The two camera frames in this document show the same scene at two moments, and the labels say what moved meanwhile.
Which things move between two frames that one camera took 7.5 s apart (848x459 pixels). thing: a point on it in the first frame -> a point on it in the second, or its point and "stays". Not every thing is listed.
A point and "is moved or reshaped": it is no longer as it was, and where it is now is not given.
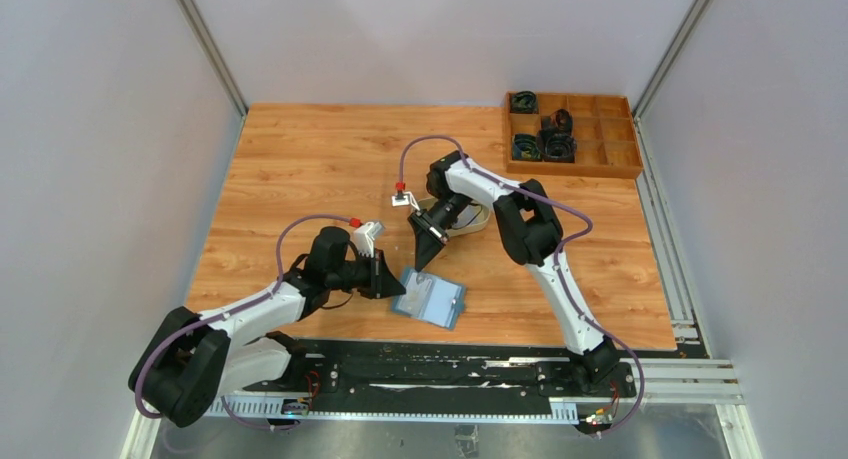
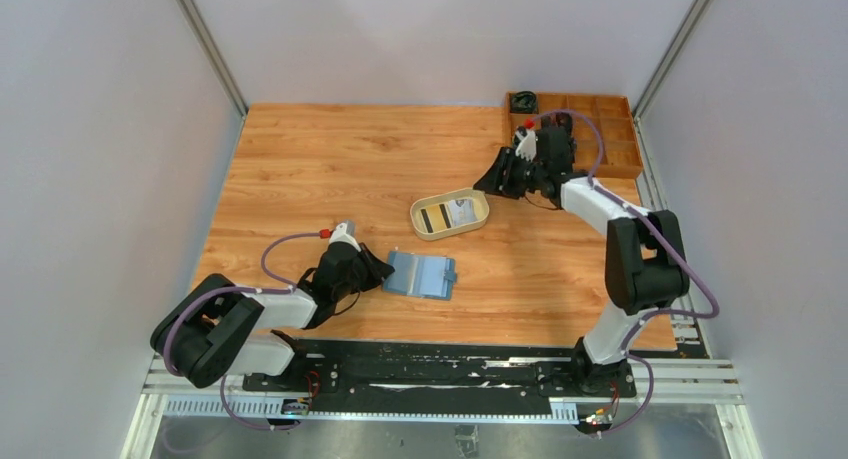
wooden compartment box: (604, 129) stays
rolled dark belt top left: (524, 102) stays
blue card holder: (430, 299) is moved or reshaped
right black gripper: (427, 226) -> (507, 175)
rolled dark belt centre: (560, 120) stays
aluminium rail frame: (663, 382) stays
